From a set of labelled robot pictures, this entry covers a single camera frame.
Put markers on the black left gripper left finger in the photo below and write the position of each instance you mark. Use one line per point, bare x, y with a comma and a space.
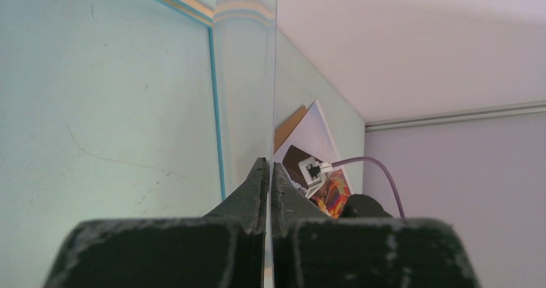
224, 248

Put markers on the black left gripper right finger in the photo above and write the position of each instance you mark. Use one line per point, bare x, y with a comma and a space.
310, 249

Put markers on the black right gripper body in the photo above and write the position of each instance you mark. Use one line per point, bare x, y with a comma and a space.
363, 206

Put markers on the hot air balloon photo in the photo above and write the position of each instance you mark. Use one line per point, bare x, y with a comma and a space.
307, 154

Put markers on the brown frame backing board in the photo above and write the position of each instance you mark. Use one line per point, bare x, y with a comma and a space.
283, 131

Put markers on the wooden picture frame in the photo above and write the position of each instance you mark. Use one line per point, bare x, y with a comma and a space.
240, 41

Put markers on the aluminium wall rail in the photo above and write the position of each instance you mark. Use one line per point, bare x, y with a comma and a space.
511, 110

